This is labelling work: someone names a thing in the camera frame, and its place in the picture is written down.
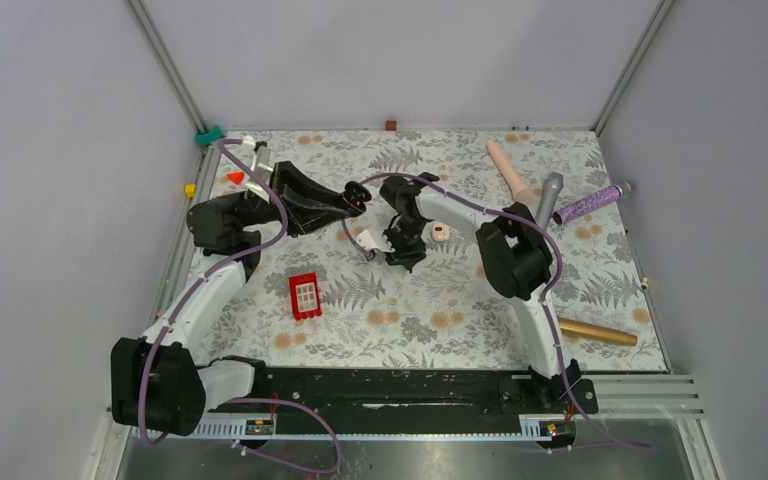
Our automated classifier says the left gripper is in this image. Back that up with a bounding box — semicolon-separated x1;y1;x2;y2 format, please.
226;162;351;238

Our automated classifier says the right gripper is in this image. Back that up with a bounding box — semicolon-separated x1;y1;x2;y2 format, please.
375;217;428;272

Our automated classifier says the beige earbuds charging case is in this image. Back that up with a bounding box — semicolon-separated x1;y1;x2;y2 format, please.
431;222;451;243

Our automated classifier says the black earbuds charging case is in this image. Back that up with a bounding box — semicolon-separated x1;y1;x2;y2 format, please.
342;181;372;213

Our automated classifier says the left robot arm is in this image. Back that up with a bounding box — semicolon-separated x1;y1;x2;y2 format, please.
111;161;372;436

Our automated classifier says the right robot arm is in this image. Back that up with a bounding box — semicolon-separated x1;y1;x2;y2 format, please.
380;173;580;412

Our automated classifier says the red wedge block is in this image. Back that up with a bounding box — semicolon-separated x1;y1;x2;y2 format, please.
226;171;247;185

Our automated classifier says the floral table mat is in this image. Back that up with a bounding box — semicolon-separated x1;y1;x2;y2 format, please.
193;131;667;372

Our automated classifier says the red tray with tiles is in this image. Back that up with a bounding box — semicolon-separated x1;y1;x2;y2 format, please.
288;272;322;321

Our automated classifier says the teal block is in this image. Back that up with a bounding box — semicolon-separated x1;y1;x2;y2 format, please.
195;125;224;147

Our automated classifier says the pink microphone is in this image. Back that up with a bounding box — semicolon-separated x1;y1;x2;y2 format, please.
485;140;536;204

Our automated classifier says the silver microphone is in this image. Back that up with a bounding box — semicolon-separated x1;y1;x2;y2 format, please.
534;172;564;229

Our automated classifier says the purple glitter microphone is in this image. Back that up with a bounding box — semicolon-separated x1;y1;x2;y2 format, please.
551;181;633;225

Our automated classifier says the gold microphone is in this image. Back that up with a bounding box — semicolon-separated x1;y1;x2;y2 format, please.
559;318;638;346

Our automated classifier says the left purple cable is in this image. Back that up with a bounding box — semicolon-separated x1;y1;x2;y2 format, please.
137;137;344;477

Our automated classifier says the purple cable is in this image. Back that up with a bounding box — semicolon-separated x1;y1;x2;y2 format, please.
340;173;654;455
137;137;344;477

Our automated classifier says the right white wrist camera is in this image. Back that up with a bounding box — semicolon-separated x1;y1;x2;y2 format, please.
356;229;393;260

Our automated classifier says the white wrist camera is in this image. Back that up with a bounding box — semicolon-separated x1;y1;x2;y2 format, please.
356;229;393;260
243;141;274;202

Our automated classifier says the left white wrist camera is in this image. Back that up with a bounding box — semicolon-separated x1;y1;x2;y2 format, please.
243;141;274;202

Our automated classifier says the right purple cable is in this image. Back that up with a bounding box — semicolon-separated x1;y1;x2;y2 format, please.
340;173;654;455

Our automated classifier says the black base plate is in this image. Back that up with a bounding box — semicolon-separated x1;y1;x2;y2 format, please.
188;364;601;425

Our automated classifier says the aluminium frame rail left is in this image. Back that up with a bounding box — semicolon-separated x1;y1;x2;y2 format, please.
124;0;209;134

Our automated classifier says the aluminium frame rail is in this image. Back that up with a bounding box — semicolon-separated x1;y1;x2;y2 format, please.
124;0;209;134
591;0;676;137

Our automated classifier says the aluminium frame rail right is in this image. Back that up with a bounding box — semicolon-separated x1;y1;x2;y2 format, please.
591;0;676;137

